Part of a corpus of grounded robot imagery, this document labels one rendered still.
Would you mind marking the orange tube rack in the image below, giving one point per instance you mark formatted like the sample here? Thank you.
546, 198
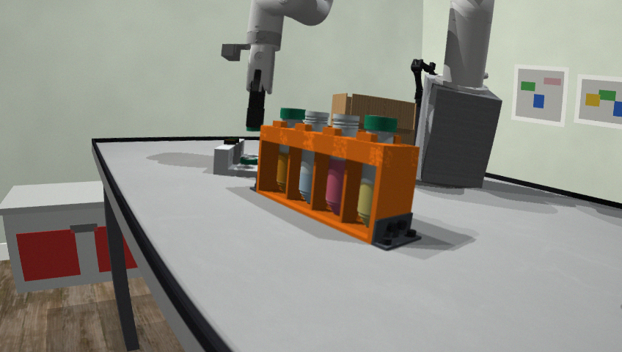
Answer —
396, 173

